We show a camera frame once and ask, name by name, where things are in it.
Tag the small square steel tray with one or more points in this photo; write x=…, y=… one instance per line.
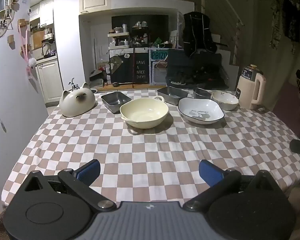
x=115, y=100

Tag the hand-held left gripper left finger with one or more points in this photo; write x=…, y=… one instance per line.
x=90, y=169

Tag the pink ribbon pompom toy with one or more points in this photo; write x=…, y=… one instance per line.
x=31, y=61

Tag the dark hanging clothes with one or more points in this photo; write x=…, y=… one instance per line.
x=290, y=17

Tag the white blue-rimmed square plate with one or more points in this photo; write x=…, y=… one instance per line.
x=202, y=110

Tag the pile of dark clothes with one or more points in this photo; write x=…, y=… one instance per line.
x=197, y=67

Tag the large square steel tray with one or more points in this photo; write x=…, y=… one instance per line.
x=172, y=95

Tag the black chalkboard sign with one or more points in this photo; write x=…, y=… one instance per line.
x=141, y=70

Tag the brown white checkered tablecloth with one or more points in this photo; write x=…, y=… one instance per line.
x=150, y=150

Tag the white yellow-rimmed scalloped bowl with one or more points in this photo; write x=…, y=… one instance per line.
x=225, y=101

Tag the rounded steel container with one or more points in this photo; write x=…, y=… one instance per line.
x=202, y=93

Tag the stair railing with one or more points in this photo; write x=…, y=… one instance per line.
x=222, y=17

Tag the white plastic storage cabinet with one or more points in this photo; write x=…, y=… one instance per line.
x=158, y=72

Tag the white kitchen base cabinet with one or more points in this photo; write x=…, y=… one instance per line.
x=50, y=80

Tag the cream electric kettle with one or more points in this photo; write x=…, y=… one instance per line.
x=247, y=90

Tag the black storage rack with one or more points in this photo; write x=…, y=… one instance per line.
x=140, y=36

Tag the white cat-shaped ceramic dome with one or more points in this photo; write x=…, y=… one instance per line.
x=72, y=105

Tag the black hanging jacket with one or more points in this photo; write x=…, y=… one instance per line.
x=195, y=30

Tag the mauve upholstered chair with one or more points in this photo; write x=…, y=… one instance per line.
x=290, y=107

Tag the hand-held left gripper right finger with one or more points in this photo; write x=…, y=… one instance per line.
x=210, y=171

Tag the white storage shelf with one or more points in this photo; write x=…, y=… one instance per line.
x=118, y=41

